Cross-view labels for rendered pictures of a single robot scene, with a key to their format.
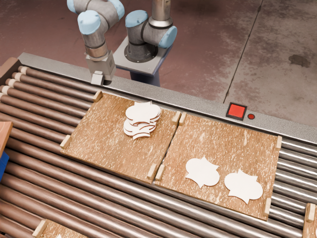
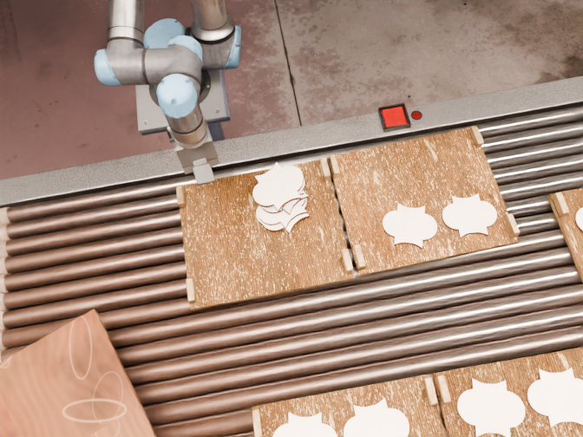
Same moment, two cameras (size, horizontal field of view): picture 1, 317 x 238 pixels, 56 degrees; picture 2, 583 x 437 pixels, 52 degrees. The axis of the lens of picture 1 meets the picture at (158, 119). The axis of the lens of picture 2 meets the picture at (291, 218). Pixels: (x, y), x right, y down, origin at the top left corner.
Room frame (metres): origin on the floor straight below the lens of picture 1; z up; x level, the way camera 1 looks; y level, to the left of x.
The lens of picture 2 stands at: (0.16, 0.42, 2.32)
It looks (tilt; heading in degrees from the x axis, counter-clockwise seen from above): 64 degrees down; 329
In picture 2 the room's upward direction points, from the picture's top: 8 degrees counter-clockwise
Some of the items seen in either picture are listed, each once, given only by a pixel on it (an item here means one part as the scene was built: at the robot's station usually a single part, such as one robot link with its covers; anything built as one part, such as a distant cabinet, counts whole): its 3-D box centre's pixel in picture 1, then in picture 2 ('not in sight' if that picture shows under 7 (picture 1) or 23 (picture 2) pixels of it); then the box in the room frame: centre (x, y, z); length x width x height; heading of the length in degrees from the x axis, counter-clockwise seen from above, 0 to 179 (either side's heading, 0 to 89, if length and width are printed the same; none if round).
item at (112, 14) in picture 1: (105, 13); (175, 65); (0.99, 0.14, 1.34); 0.11 x 0.11 x 0.08; 51
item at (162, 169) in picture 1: (160, 173); (359, 257); (0.52, 0.02, 0.95); 0.06 x 0.02 x 0.03; 153
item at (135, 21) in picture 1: (138, 26); (169, 48); (1.31, 0.04, 1.05); 0.13 x 0.12 x 0.14; 51
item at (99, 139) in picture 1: (122, 132); (262, 231); (0.74, 0.16, 0.93); 0.41 x 0.35 x 0.02; 62
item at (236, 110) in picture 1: (236, 111); (394, 117); (0.79, -0.34, 0.92); 0.06 x 0.06 x 0.01; 61
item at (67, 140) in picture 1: (66, 142); (191, 290); (0.72, 0.39, 0.95); 0.06 x 0.02 x 0.03; 152
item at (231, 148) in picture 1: (220, 160); (419, 198); (0.56, -0.22, 0.93); 0.41 x 0.35 x 0.02; 63
